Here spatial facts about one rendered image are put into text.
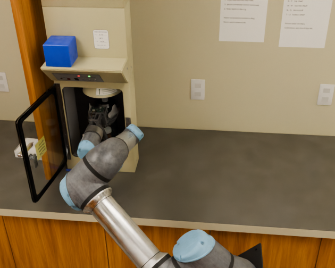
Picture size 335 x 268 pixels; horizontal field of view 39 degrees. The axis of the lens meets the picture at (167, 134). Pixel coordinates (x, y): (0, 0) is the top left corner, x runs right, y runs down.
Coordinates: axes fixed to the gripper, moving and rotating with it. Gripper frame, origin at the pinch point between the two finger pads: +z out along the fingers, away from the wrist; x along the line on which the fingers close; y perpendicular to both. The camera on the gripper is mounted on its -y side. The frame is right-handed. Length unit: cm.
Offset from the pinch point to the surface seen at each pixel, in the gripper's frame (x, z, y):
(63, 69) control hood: 8.9, -19.3, 30.5
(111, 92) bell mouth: -5.3, -5.4, 12.3
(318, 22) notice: -94, 35, 28
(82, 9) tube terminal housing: 2.4, -6.2, 49.3
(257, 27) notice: -67, 35, 25
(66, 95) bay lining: 14.5, -6.3, 10.3
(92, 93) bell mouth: 2.9, -7.1, 12.2
